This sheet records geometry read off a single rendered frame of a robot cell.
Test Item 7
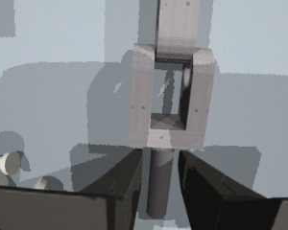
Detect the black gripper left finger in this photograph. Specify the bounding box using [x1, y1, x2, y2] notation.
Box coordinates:
[0, 149, 143, 230]

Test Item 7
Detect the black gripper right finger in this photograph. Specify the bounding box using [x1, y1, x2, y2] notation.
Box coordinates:
[178, 150, 288, 230]

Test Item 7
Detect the dark grey flat bar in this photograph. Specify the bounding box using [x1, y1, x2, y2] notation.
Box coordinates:
[155, 0, 200, 64]

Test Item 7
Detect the grey metal clevis fork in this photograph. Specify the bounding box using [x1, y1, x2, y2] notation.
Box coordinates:
[129, 43, 215, 219]

